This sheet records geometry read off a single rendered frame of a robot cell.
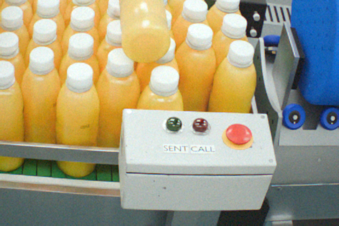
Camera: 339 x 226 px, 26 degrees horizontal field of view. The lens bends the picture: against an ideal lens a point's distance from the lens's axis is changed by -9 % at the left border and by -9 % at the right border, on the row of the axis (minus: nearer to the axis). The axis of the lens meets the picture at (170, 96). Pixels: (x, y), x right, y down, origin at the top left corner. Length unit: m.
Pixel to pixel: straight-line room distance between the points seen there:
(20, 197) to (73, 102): 0.21
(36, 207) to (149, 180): 0.29
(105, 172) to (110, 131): 0.08
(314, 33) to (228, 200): 0.37
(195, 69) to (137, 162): 0.28
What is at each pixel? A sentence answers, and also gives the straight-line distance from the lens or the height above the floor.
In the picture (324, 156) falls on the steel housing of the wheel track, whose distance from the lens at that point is 1.36.
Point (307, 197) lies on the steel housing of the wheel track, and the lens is 1.47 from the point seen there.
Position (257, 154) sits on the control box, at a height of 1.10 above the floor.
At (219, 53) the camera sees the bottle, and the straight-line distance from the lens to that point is 1.25.
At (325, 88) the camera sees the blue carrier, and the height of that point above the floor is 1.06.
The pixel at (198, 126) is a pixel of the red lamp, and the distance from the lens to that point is 1.03.
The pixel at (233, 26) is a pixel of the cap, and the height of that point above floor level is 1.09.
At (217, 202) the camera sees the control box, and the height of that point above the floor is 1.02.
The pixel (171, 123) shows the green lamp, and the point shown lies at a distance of 1.02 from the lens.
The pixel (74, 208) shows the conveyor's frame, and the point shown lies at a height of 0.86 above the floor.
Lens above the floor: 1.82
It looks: 42 degrees down
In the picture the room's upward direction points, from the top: 9 degrees clockwise
